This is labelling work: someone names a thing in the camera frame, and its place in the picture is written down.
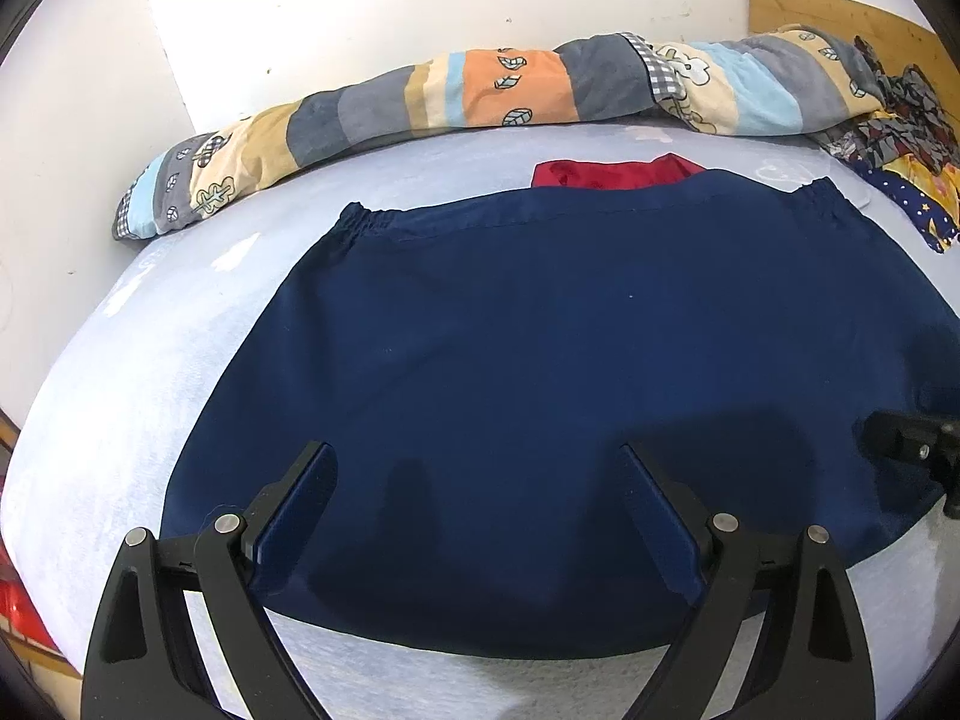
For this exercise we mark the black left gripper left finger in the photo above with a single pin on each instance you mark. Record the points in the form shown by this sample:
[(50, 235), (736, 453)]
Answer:
[(143, 659)]

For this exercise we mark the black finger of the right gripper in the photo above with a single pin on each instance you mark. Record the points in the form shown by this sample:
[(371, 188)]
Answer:
[(929, 442)]

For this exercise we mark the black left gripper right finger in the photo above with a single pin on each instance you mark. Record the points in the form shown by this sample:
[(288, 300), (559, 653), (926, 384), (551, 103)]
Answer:
[(811, 659)]

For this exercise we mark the navy work jacket red collar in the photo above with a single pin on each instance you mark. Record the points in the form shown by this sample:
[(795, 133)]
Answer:
[(478, 367)]

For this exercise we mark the patterned clothes pile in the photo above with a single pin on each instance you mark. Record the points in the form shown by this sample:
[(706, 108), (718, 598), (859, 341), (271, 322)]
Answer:
[(906, 149)]

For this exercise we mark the red object beside bed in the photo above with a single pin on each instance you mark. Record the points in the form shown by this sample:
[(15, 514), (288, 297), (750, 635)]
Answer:
[(17, 607)]

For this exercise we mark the light blue cloud bedsheet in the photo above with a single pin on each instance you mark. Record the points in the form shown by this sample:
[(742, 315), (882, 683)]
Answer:
[(102, 435)]

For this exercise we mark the colourful patchwork rolled quilt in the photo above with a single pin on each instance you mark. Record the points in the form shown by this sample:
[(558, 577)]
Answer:
[(792, 81)]

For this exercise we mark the wooden headboard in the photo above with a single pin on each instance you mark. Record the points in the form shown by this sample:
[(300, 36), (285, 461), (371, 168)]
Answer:
[(898, 41)]

